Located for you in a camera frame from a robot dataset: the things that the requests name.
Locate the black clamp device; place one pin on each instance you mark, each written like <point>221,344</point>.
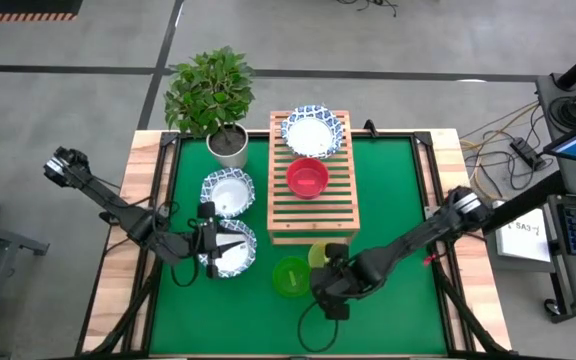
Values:
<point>369,127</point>

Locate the black floor mat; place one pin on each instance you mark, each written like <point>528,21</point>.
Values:
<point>18,5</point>

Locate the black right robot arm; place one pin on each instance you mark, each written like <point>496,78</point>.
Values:
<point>418,240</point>

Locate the green leafy potted plant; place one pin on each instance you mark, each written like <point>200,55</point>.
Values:
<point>208,90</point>

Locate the yellow-green cup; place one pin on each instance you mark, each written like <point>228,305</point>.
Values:
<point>316,255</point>

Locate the blue patterned paper bowl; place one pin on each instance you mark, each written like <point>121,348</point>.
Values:
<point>312,135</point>
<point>228,192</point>
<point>238,262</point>

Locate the green table mat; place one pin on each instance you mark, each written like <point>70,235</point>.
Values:
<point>393,320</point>

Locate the wooden slatted shelf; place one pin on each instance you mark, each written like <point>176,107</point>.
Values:
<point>318,220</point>

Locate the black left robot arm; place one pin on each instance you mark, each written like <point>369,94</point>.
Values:
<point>118,210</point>

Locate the black power strip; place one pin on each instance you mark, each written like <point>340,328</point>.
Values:
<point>525,152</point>

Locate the green plastic bowl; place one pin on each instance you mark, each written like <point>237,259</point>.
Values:
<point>290,277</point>

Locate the black aluminium table frame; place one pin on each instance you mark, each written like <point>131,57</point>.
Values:
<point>424,138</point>

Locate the orange black hazard tape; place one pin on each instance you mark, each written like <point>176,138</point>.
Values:
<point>18,17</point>

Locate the red plastic bowl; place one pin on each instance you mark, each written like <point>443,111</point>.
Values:
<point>308,180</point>

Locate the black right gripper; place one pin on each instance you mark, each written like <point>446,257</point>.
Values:
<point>345,280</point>

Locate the white plant pot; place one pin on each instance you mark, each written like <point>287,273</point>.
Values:
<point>228,159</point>

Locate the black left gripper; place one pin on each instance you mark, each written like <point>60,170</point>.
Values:
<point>209,240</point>

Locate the white labelled paper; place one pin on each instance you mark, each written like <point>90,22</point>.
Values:
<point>523,242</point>

